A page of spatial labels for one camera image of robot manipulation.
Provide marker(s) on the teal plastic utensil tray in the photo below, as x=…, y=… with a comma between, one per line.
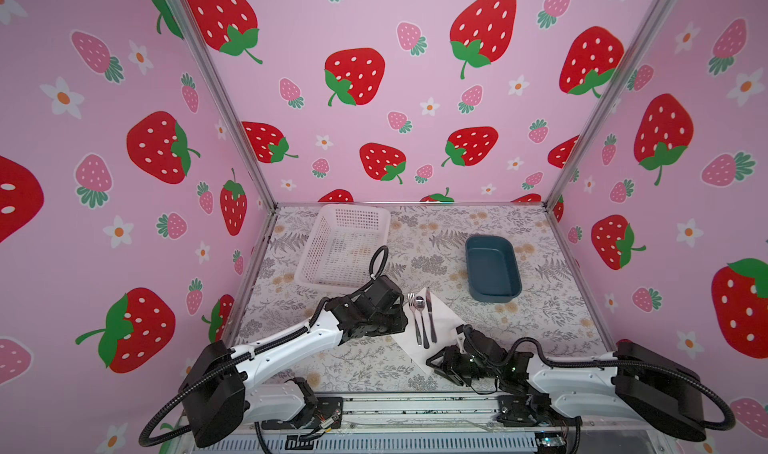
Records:
x=493, y=273

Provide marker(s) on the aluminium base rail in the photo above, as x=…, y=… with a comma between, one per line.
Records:
x=448, y=422

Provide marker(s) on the right aluminium corner post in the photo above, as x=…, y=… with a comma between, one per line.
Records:
x=643, y=39

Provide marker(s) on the silver metal table knife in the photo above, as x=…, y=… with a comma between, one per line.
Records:
x=429, y=304

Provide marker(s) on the silver metal spoon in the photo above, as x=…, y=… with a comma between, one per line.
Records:
x=420, y=305

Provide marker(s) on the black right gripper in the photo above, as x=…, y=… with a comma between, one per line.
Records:
x=448, y=353

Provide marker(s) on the white paper napkin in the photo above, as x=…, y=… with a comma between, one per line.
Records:
x=446, y=322

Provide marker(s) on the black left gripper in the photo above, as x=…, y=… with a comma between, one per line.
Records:
x=400, y=319

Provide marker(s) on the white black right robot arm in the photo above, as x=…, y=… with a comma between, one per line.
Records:
x=631, y=382

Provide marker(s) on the aluminium corner frame post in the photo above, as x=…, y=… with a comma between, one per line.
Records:
x=199, y=49

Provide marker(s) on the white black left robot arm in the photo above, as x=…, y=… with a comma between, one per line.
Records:
x=228, y=386

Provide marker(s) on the white plastic mesh basket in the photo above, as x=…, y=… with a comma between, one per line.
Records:
x=339, y=248

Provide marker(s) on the silver metal fork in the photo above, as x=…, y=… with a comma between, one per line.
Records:
x=411, y=304

